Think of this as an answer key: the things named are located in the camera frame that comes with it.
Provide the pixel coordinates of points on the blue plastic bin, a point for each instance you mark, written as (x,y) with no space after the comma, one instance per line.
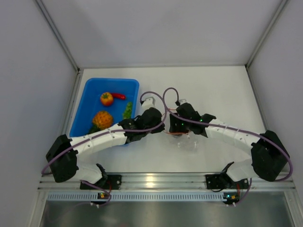
(90,103)

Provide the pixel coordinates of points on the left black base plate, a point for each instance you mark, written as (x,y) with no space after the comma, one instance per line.
(112,182)

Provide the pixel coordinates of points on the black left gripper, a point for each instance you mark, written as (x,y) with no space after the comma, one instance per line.
(158,129)

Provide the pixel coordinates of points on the aluminium mounting rail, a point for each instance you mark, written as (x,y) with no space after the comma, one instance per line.
(164,181)

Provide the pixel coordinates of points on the fake green grapes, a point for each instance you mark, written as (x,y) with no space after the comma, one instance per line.
(128,111)

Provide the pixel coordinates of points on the fake orange peach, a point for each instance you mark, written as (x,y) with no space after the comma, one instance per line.
(106,99)

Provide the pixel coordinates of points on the fake red chili pepper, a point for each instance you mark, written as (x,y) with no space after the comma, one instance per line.
(118,96)

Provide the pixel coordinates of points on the slotted cable duct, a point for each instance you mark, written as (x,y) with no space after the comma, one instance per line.
(139,196)

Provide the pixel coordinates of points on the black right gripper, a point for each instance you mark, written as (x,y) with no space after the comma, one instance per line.
(173,121)

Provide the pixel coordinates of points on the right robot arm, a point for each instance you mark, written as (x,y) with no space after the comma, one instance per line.
(267,154)

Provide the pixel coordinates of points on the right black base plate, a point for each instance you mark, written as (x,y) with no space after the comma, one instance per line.
(222,182)

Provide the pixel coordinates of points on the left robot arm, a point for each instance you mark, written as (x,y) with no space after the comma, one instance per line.
(66,156)

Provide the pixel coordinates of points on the clear zip top bag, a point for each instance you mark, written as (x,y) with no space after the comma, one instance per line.
(186,142)

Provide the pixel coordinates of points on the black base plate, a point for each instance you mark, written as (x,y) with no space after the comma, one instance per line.
(112,182)
(222,182)

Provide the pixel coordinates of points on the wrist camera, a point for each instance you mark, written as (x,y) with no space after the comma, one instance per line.
(180,102)
(148,103)

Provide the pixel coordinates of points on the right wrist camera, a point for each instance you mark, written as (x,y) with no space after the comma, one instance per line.
(180,102)

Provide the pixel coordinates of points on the fake pineapple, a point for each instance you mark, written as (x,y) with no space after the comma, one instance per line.
(102,120)

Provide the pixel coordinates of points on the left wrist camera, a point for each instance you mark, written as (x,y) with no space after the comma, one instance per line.
(148,103)

